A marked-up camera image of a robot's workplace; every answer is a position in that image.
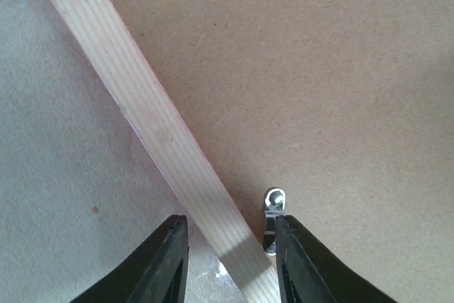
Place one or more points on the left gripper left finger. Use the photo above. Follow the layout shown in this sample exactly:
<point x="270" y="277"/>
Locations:
<point x="156" y="271"/>

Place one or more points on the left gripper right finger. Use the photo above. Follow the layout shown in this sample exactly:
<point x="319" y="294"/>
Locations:
<point x="309" y="272"/>

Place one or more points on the pink picture frame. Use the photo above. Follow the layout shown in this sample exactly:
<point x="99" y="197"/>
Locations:
<point x="125" y="72"/>

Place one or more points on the white mat brown backing board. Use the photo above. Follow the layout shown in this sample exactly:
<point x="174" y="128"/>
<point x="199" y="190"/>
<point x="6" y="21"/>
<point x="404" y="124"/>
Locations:
<point x="347" y="105"/>

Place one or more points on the silver metal turn clip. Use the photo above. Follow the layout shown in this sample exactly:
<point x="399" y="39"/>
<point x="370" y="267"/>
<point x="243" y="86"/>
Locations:
<point x="274" y="206"/>

